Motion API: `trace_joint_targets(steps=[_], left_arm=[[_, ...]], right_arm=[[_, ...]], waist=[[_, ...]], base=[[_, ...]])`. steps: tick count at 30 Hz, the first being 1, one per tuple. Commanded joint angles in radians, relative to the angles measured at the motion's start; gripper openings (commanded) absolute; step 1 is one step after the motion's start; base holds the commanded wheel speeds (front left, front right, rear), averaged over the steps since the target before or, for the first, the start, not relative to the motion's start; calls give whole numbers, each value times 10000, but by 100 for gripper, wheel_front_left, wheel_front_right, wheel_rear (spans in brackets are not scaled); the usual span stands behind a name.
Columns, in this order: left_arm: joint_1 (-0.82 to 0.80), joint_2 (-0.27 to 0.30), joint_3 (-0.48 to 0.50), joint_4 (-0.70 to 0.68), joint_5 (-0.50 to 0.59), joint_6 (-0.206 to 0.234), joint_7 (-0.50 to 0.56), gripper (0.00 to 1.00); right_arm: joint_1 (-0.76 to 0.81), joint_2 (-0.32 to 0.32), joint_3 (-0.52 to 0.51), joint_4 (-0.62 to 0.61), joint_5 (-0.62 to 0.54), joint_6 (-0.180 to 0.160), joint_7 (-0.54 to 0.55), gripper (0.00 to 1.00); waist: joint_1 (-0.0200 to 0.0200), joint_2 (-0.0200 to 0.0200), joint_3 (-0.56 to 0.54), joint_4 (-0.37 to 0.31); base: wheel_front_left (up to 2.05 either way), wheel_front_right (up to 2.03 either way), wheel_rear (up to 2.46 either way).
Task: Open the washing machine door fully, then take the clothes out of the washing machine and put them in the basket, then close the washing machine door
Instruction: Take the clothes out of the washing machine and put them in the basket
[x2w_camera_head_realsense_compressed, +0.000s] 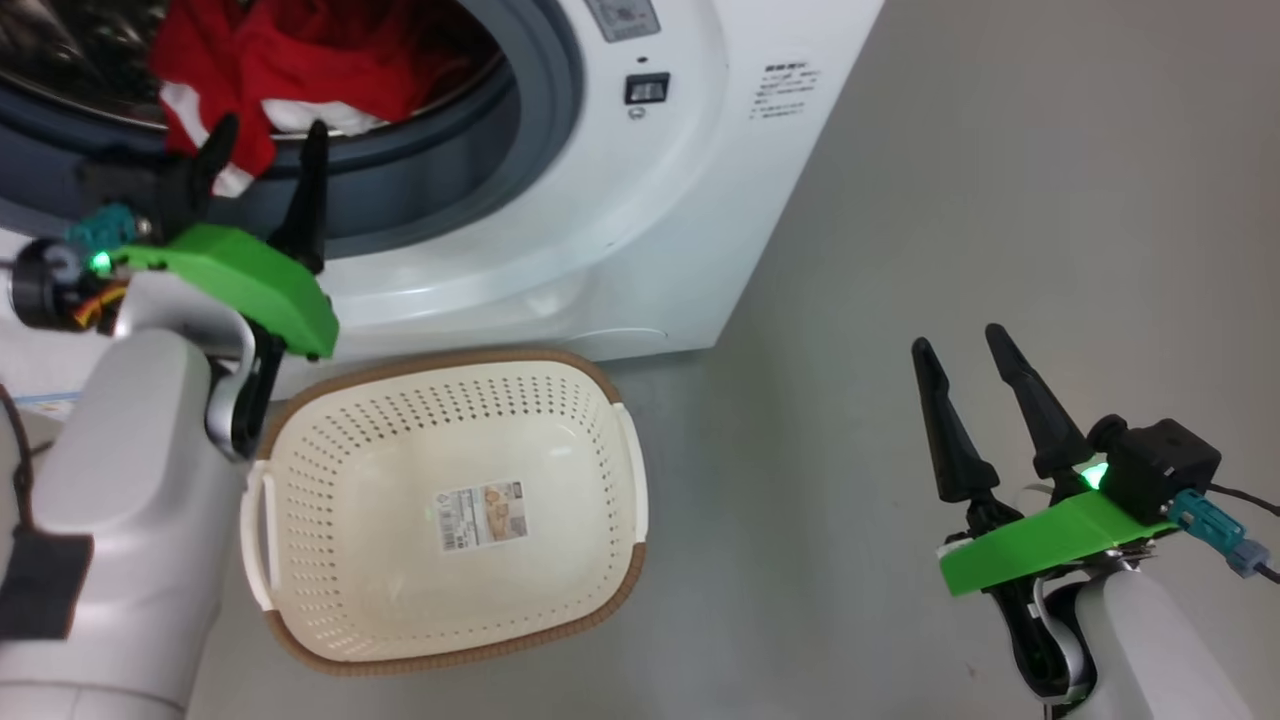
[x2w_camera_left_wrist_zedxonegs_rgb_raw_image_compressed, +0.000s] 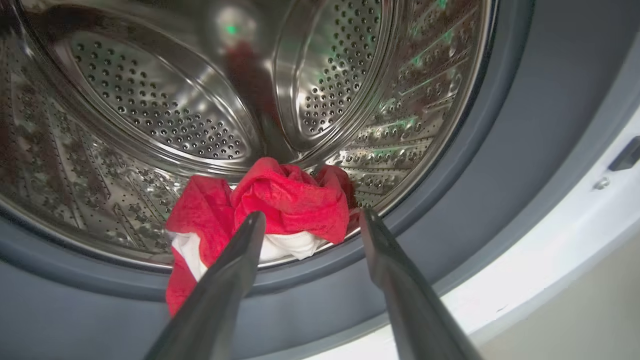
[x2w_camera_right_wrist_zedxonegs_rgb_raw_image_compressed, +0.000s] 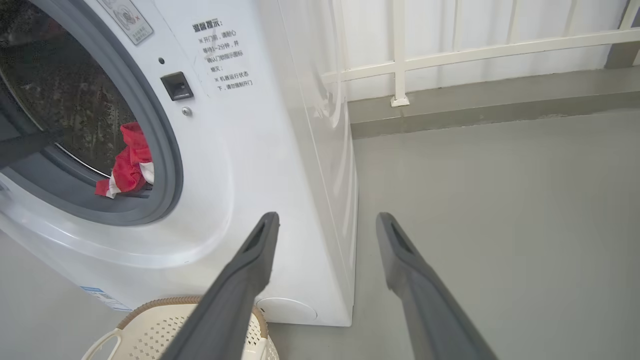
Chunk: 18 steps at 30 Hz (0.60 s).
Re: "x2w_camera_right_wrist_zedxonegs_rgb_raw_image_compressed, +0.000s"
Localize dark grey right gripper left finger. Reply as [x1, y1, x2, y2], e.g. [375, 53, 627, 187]
[159, 211, 281, 360]

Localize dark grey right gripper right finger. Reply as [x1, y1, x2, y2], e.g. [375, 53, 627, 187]
[375, 212, 498, 360]

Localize red and white garment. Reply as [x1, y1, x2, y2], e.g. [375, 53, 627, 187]
[95, 121, 155, 199]

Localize cream perforated laundry basket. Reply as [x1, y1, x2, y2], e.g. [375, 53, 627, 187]
[81, 296, 280, 360]

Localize white front-load washing machine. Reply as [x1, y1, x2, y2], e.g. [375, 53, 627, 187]
[0, 0, 359, 327]

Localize stainless steel washing machine drum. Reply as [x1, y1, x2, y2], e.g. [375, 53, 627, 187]
[0, 0, 138, 176]

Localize round white filter cover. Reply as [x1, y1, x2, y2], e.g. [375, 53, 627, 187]
[256, 297, 318, 322]

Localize blue energy label sticker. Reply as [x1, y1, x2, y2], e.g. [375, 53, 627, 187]
[80, 286, 133, 312]

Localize white metal railing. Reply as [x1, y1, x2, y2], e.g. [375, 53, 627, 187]
[320, 0, 640, 107]

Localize grey warning sticker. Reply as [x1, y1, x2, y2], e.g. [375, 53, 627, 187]
[97, 0, 154, 46]

